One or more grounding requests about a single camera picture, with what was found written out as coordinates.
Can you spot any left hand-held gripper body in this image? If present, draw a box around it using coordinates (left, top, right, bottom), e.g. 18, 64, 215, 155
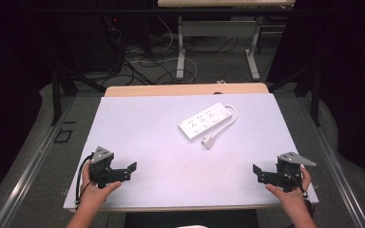
88, 145, 115, 190

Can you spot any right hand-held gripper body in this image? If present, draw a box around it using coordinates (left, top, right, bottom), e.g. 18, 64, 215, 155
276, 151, 317, 193

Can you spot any person's right hand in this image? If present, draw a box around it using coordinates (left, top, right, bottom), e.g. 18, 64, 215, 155
264, 166, 313, 207

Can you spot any person's left hand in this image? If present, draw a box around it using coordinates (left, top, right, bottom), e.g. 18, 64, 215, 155
80, 159, 123, 211

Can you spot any white table mat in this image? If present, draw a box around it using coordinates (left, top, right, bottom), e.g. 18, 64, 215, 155
63, 92, 320, 212

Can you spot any white power strip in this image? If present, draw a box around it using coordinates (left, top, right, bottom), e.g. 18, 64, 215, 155
177, 102, 233, 143

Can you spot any black metal stand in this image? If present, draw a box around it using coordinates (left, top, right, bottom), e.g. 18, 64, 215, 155
50, 66, 107, 127
266, 65, 321, 128

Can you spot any wooden table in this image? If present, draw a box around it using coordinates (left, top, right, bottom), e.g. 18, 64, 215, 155
67, 82, 317, 214

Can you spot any dark computer tower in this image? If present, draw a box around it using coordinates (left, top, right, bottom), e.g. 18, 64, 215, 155
56, 13, 126, 74

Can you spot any white desk with metal legs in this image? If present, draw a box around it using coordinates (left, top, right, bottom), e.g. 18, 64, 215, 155
157, 0, 297, 82

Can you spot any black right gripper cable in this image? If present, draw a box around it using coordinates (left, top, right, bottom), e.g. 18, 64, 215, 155
282, 169, 309, 200

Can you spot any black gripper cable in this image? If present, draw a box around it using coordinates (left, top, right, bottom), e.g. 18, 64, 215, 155
282, 169, 309, 200
74, 152, 95, 204

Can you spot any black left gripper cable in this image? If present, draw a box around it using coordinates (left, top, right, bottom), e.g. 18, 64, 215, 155
74, 152, 95, 204

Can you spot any metal floor rail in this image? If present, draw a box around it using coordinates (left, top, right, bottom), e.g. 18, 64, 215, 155
298, 98, 365, 228
0, 96, 77, 228

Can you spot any white power strip cable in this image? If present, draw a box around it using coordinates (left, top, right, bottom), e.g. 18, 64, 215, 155
201, 104, 239, 150

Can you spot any tangle of floor cables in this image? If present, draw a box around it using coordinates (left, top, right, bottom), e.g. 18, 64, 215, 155
103, 15, 240, 86

